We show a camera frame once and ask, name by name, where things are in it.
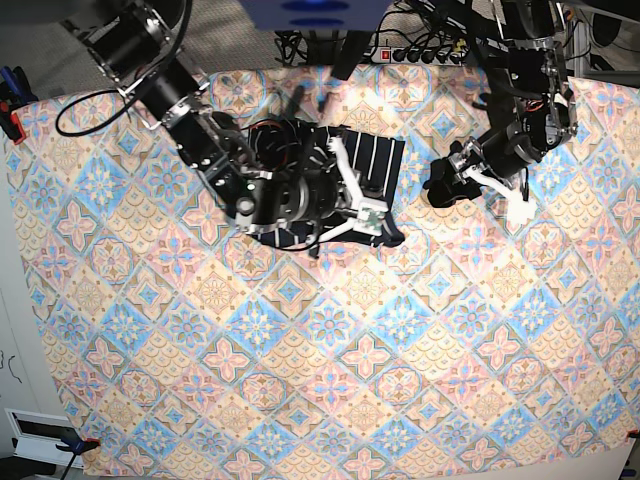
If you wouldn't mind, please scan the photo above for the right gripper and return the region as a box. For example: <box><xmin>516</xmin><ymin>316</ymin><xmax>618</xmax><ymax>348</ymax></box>
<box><xmin>229</xmin><ymin>136</ymin><xmax>389</xmax><ymax>258</ymax></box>

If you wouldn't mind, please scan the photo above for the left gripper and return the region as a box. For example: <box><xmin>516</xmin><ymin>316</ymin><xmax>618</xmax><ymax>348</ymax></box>
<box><xmin>423</xmin><ymin>122</ymin><xmax>544</xmax><ymax>225</ymax></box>

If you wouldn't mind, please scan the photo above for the navy white striped T-shirt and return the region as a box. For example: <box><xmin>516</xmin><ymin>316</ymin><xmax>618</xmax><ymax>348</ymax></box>
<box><xmin>249</xmin><ymin>120</ymin><xmax>405</xmax><ymax>252</ymax></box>

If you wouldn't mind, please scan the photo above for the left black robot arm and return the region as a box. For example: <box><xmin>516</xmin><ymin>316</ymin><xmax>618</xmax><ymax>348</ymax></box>
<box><xmin>423</xmin><ymin>1</ymin><xmax>578</xmax><ymax>225</ymax></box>

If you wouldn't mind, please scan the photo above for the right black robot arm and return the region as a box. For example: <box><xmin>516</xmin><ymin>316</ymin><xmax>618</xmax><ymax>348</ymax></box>
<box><xmin>62</xmin><ymin>1</ymin><xmax>401</xmax><ymax>255</ymax></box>

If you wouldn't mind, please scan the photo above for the patterned floral tablecloth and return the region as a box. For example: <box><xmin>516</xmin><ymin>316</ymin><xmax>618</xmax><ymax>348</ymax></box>
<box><xmin>1</xmin><ymin>66</ymin><xmax>639</xmax><ymax>479</ymax></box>

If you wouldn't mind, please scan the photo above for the white power strip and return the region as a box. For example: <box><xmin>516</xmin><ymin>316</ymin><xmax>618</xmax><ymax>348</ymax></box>
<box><xmin>363</xmin><ymin>45</ymin><xmax>469</xmax><ymax>66</ymax></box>

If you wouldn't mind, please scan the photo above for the orange clamp lower right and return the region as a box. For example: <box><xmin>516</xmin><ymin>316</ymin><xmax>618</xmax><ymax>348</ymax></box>
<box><xmin>625</xmin><ymin>430</ymin><xmax>640</xmax><ymax>444</ymax></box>

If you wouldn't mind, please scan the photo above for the blue orange clamp lower left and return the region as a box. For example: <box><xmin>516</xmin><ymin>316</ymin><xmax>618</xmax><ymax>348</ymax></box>
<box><xmin>55</xmin><ymin>437</ymin><xmax>101</xmax><ymax>466</ymax></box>

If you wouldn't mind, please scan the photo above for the blue orange clamp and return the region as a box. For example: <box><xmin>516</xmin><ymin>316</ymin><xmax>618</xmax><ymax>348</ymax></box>
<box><xmin>55</xmin><ymin>437</ymin><xmax>101</xmax><ymax>466</ymax></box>
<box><xmin>1</xmin><ymin>66</ymin><xmax>39</xmax><ymax>145</ymax></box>

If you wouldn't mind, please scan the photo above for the blue orange clamp upper left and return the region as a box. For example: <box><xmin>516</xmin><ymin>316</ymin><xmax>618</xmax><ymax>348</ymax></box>
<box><xmin>1</xmin><ymin>66</ymin><xmax>39</xmax><ymax>145</ymax></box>

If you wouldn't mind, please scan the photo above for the black mounting post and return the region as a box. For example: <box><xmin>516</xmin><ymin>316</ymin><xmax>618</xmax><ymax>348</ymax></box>
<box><xmin>331</xmin><ymin>30</ymin><xmax>373</xmax><ymax>81</ymax></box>

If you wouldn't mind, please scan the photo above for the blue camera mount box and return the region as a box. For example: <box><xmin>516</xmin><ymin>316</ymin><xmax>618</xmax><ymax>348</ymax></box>
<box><xmin>239</xmin><ymin>0</ymin><xmax>391</xmax><ymax>31</ymax></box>

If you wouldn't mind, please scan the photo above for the white wall vent box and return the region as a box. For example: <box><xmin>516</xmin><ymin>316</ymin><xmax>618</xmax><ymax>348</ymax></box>
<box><xmin>4</xmin><ymin>408</ymin><xmax>79</xmax><ymax>466</ymax></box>

